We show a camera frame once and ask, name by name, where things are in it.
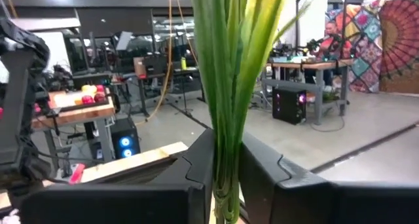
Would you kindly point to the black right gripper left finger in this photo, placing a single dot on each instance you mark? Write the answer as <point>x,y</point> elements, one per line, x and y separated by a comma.
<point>183,201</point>

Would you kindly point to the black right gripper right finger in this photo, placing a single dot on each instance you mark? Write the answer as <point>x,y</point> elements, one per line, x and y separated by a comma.
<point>294,201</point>

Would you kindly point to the white artificial flower bunch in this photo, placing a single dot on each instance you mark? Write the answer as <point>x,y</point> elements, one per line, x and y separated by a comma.
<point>226,86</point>

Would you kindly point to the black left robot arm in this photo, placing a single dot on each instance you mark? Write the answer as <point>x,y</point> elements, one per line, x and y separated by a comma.
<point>16,103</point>

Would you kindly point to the computer tower blue fans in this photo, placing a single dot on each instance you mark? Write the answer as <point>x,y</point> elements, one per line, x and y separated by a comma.
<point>131,132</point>

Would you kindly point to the black desktop computer tower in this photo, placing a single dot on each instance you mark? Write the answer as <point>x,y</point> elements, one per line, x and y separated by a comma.
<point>288,109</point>

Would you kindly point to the red clamp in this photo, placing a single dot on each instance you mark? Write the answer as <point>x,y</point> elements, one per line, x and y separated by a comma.
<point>77,174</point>

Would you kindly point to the black standing desk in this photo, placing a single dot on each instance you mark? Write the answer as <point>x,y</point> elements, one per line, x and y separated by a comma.
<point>170,74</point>

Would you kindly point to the red toy fruit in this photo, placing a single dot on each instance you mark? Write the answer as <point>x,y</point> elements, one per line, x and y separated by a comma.
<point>87,100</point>
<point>99,97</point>
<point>100,88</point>

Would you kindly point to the wooden workbench grey legs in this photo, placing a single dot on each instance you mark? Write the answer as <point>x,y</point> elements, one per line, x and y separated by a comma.
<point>78,116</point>
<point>314,66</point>

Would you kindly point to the black fruit tray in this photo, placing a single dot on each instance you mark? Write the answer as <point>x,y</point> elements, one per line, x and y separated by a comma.
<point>85,108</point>

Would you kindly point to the green bottle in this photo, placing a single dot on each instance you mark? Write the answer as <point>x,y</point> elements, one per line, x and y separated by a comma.
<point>183,64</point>

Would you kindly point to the brown cardboard box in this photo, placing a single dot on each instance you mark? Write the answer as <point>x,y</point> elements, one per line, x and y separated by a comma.
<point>140,67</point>

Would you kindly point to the orange toy fruit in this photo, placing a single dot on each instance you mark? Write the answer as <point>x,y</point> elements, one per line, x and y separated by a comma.
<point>78,101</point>

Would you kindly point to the yellow toy fruit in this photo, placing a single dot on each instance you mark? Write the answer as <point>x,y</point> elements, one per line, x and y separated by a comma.
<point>86,88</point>

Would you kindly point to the colourful patchwork tapestry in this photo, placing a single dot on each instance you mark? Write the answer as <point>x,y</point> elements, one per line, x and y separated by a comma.
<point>366,53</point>

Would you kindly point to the person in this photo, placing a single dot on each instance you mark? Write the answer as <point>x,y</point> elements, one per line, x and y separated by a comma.
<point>330,32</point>

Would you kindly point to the white screen panel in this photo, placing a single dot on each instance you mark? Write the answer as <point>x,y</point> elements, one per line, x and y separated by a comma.
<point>316,27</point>

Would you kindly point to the red mandala tapestry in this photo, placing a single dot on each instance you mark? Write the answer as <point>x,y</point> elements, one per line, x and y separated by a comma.
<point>401,37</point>

